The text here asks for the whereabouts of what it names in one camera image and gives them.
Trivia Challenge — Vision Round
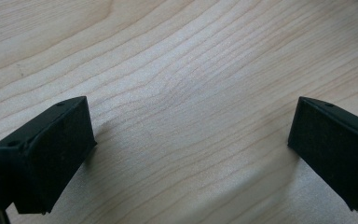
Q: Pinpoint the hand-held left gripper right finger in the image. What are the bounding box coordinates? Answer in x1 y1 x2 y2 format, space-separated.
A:
287 96 358 213

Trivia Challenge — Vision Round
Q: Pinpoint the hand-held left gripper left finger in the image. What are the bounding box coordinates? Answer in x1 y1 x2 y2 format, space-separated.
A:
0 95 98 216

